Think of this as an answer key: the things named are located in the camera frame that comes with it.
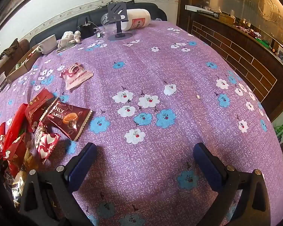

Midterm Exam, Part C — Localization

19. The black leather sofa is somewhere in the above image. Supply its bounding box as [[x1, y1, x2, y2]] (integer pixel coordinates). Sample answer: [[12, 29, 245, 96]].
[[29, 0, 167, 48]]

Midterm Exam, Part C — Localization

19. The white ceramic mug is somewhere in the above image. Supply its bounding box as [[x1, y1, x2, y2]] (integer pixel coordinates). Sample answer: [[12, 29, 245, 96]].
[[36, 34, 58, 55]]

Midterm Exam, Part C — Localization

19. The maroon Soulkiss cake packet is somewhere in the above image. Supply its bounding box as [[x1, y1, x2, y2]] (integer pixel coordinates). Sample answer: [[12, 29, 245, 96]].
[[40, 97, 92, 141]]

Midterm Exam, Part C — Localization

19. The clear water cup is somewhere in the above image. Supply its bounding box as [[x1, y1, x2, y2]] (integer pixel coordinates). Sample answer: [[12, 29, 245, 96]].
[[0, 72, 6, 89]]

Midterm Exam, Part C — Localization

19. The brown armchair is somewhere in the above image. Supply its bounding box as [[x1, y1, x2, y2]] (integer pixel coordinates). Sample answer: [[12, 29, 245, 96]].
[[0, 38, 30, 76]]

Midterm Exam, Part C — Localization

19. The red gold-lettered snack bag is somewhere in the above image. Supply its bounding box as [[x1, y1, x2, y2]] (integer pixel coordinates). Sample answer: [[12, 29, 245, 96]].
[[25, 88, 54, 133]]

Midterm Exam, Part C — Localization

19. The purple floral tablecloth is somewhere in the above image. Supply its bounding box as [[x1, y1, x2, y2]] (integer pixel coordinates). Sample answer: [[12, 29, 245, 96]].
[[0, 21, 283, 225]]

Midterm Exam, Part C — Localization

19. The red white heart packet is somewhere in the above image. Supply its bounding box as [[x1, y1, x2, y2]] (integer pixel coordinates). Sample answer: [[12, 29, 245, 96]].
[[34, 122, 61, 164]]

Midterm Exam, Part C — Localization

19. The black phone stand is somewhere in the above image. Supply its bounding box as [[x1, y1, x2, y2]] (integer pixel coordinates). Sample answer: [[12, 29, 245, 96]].
[[108, 2, 132, 41]]

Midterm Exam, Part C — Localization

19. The pink Lotso snack packet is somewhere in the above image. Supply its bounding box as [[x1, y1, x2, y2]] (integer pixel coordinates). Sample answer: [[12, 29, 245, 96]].
[[60, 63, 93, 90]]

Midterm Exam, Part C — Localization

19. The small black pouch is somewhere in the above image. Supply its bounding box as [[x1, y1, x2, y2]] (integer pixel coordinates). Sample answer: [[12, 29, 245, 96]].
[[78, 17, 96, 39]]

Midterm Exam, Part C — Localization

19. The red flower snack packet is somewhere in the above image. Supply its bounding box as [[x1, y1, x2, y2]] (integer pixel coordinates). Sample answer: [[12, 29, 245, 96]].
[[4, 132, 26, 169]]

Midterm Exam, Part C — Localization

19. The long red snack pack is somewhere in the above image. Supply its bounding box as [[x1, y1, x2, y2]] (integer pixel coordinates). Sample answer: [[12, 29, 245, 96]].
[[3, 103, 28, 155]]

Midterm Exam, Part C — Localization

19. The white plush toy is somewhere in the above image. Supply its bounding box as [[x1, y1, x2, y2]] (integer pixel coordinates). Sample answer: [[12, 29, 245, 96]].
[[58, 31, 81, 49]]

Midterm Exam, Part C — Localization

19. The white plastic jar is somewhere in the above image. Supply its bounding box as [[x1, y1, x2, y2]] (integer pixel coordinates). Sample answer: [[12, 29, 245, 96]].
[[121, 9, 151, 31]]

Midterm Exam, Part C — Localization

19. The clear plastic cup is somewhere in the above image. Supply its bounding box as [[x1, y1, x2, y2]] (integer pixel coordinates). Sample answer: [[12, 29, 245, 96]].
[[101, 13, 117, 36]]

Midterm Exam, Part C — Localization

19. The cardboard snack box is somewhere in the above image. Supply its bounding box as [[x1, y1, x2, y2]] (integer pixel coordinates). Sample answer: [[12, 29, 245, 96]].
[[6, 45, 42, 84]]

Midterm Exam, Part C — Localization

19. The brick pattern counter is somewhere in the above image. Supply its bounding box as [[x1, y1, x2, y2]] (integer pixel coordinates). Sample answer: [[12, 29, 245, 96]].
[[185, 5, 283, 120]]

